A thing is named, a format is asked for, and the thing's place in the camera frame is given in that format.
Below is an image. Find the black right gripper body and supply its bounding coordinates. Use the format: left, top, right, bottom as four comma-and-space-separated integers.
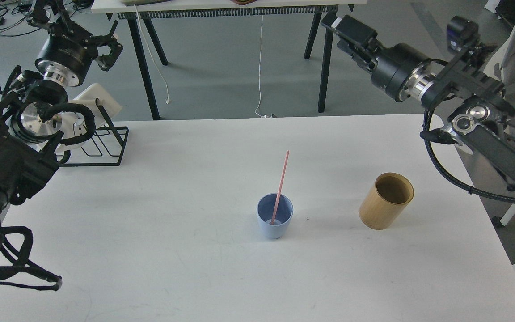
321, 14, 432, 102

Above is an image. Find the tan wooden cylinder holder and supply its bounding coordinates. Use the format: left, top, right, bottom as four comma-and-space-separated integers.
359, 173, 414, 230

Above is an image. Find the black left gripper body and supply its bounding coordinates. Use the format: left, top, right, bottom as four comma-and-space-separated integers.
27, 0, 106, 86

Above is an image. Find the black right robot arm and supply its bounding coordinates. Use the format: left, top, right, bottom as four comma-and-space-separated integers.
321, 14, 515, 204

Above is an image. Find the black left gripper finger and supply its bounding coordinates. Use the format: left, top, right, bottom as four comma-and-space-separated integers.
92, 21, 120, 47
97, 42, 123, 71

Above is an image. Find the white hanging cable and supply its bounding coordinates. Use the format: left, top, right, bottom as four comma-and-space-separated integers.
255, 14, 276, 119

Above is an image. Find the light blue plastic cup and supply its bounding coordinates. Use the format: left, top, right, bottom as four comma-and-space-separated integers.
256, 193, 294, 240

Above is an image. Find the white container on rack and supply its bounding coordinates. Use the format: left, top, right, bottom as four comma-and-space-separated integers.
60, 83, 122, 139

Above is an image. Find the black wire dish rack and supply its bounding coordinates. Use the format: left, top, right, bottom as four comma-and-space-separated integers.
59, 106, 130, 167

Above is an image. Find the white table with black legs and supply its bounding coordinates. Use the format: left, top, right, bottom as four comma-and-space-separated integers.
91, 0, 368, 121

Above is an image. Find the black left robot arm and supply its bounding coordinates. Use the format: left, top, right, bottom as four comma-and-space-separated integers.
0, 0, 129, 291

